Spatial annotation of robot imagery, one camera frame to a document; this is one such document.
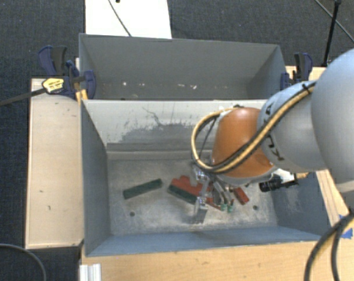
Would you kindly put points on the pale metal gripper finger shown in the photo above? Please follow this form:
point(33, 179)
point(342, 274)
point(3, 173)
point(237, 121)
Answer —
point(204, 214)
point(197, 214)

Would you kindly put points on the red-brown flat block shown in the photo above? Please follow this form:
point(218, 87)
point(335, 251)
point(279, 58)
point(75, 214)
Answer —
point(183, 183)
point(242, 197)

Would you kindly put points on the dark green flat block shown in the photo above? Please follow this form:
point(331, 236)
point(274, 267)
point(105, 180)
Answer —
point(142, 188)
point(180, 193)

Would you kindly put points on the grey metal bin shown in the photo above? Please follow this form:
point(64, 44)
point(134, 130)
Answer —
point(153, 162)

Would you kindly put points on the pale wood flat board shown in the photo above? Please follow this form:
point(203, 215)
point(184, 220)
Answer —
point(54, 168)

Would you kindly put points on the black cylinder on white bracket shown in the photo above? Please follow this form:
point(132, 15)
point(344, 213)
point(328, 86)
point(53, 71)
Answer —
point(270, 184)

